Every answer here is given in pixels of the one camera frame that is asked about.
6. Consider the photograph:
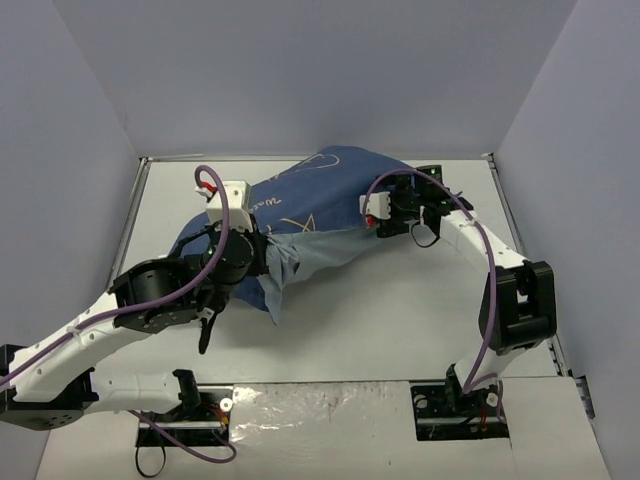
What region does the black cable loop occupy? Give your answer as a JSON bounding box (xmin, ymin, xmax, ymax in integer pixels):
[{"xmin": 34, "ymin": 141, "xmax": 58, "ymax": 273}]
[{"xmin": 135, "ymin": 442, "xmax": 169, "ymax": 476}]

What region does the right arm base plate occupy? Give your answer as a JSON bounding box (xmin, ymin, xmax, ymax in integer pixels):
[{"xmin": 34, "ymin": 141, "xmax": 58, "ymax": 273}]
[{"xmin": 410, "ymin": 380, "xmax": 509, "ymax": 442}]

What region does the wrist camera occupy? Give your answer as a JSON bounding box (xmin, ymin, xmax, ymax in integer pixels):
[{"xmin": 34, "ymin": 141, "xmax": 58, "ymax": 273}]
[
  {"xmin": 195, "ymin": 181, "xmax": 254, "ymax": 233},
  {"xmin": 359, "ymin": 192, "xmax": 391, "ymax": 229}
]

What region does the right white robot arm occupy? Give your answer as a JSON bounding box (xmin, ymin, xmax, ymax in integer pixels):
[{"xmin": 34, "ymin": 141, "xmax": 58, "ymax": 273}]
[{"xmin": 359, "ymin": 166, "xmax": 557, "ymax": 413}]

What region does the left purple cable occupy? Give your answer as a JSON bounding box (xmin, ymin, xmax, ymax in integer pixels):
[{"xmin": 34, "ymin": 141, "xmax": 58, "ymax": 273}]
[{"xmin": 0, "ymin": 164, "xmax": 237, "ymax": 462}]

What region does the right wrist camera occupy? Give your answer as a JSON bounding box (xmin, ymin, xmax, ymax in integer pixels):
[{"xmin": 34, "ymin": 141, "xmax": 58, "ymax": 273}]
[{"xmin": 359, "ymin": 192, "xmax": 391, "ymax": 229}]

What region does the blue patterned pillowcase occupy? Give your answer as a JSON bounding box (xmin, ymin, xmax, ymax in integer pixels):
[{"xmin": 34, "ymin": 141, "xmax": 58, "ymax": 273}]
[{"xmin": 167, "ymin": 144, "xmax": 416, "ymax": 329}]

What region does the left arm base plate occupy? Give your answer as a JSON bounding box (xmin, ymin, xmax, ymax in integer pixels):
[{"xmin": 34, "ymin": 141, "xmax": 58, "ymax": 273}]
[{"xmin": 142, "ymin": 385, "xmax": 234, "ymax": 447}]

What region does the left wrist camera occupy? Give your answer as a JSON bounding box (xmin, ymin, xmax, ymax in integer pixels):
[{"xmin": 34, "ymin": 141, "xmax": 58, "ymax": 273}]
[{"xmin": 195, "ymin": 181, "xmax": 254, "ymax": 233}]

